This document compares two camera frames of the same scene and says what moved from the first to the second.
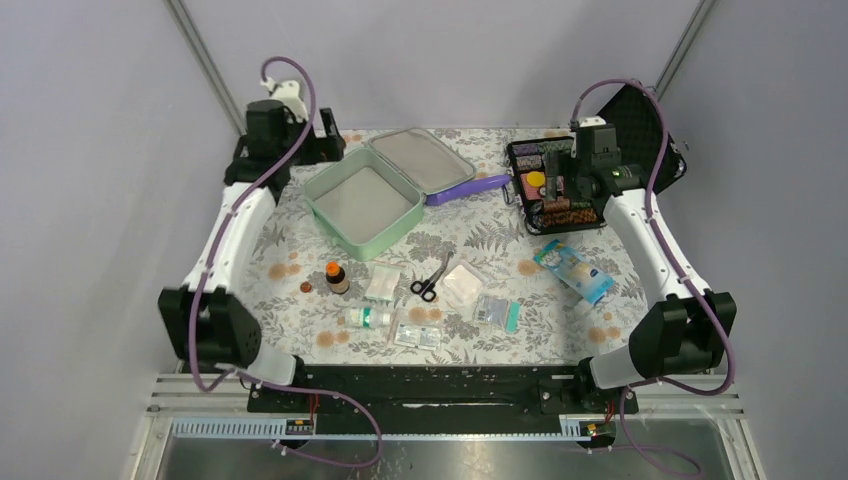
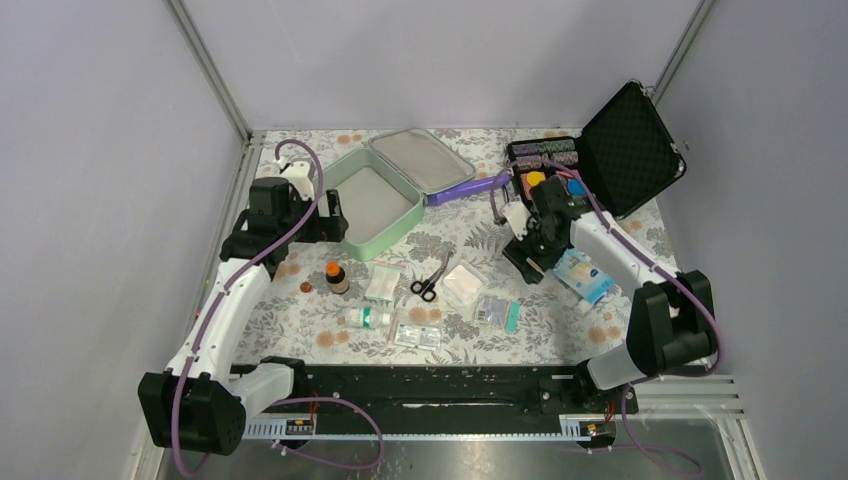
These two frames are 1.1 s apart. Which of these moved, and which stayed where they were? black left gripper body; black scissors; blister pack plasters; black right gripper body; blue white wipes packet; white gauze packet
Moved: black right gripper body; black left gripper body
Stayed: blue white wipes packet; white gauze packet; black scissors; blister pack plasters
